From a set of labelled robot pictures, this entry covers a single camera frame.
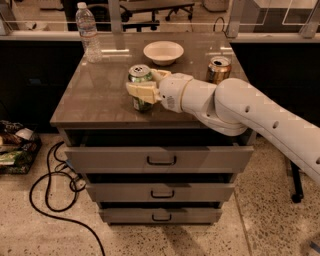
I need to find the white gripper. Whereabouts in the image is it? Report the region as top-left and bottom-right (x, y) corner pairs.
(126, 69), (193, 113)

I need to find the green soda can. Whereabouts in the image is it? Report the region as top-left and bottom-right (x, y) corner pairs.
(128, 64), (152, 112)

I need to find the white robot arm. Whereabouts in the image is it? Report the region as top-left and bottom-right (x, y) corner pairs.
(126, 70), (320, 183)

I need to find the white paper bowl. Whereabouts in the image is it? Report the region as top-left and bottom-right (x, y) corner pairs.
(143, 41), (184, 66)

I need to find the gold soda can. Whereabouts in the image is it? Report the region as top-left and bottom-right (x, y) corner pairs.
(207, 56), (231, 85)

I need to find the top grey drawer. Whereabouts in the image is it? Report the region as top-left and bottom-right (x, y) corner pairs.
(65, 146), (253, 174)

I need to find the grey drawer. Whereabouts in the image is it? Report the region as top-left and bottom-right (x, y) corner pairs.
(65, 146), (253, 174)
(99, 208), (222, 224)
(87, 183), (234, 203)

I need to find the black office chair base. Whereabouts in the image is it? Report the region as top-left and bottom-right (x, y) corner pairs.
(119, 2), (195, 33)

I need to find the grey drawer cabinet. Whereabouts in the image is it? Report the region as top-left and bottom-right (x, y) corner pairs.
(51, 32), (256, 211)

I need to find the clear plastic water bottle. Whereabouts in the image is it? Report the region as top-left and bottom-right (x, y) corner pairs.
(76, 2), (103, 63)

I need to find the middle grey drawer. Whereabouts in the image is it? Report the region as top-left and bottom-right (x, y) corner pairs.
(87, 183), (234, 203)

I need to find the bottom grey drawer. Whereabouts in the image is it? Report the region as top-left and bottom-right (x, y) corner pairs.
(99, 208), (222, 224)

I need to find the box of snack packets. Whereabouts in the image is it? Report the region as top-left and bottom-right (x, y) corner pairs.
(0, 120), (42, 174)

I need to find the black chair leg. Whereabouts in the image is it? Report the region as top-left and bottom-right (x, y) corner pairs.
(290, 162), (304, 203)

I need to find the black floor cable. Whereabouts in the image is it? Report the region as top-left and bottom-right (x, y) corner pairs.
(28, 140), (107, 256)

